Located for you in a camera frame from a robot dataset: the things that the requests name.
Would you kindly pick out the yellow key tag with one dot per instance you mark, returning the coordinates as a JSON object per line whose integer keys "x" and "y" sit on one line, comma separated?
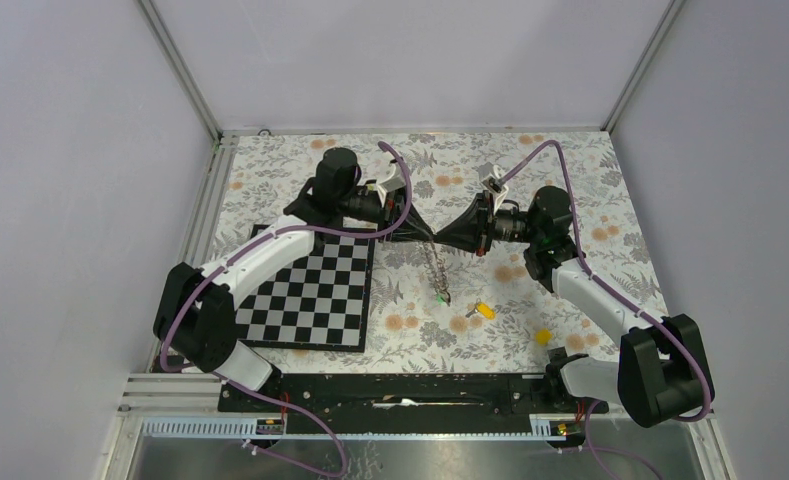
{"x": 483, "y": 310}

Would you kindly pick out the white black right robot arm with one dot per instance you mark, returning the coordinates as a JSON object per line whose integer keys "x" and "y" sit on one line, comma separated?
{"x": 661, "y": 372}

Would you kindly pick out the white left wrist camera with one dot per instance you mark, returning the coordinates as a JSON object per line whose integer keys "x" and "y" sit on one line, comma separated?
{"x": 392, "y": 182}

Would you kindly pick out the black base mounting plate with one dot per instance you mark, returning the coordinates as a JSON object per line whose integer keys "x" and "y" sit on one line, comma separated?
{"x": 391, "y": 405}

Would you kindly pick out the black white chessboard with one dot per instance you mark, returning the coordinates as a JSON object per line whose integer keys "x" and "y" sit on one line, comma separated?
{"x": 319, "y": 302}

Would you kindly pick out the floral patterned table mat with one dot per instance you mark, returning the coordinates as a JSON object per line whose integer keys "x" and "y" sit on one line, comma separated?
{"x": 408, "y": 330}

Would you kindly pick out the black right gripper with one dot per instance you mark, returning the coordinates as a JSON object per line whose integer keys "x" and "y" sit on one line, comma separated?
{"x": 474, "y": 230}

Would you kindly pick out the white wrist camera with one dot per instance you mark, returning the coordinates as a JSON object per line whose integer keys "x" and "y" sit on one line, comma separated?
{"x": 491, "y": 177}
{"x": 392, "y": 182}

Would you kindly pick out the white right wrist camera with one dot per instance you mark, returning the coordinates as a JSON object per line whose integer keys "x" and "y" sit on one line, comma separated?
{"x": 491, "y": 177}

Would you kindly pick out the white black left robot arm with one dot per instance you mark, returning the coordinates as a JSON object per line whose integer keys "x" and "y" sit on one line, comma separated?
{"x": 195, "y": 321}

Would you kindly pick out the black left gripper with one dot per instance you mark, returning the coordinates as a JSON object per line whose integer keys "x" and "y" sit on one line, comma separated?
{"x": 414, "y": 230}

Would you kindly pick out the yellow cube block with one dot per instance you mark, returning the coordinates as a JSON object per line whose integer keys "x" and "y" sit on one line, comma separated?
{"x": 543, "y": 337}

